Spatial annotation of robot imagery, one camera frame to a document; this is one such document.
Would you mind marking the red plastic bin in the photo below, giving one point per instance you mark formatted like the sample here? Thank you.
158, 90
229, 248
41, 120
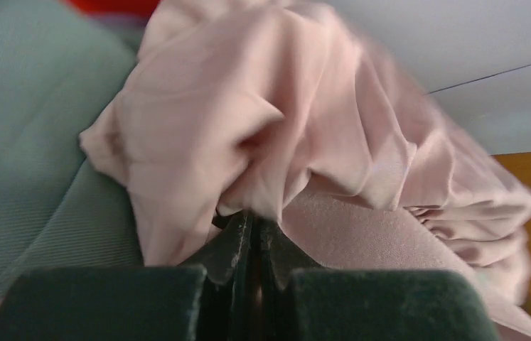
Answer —
135, 8

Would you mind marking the pink skirt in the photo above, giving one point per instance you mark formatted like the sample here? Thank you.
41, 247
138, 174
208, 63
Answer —
281, 109

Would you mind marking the grey pleated skirt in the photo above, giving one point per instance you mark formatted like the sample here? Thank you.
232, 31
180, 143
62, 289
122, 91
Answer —
58, 71

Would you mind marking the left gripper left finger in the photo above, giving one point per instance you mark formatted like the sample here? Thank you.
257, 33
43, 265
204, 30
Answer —
198, 299

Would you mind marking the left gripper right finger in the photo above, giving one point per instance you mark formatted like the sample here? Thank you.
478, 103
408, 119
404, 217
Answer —
303, 300

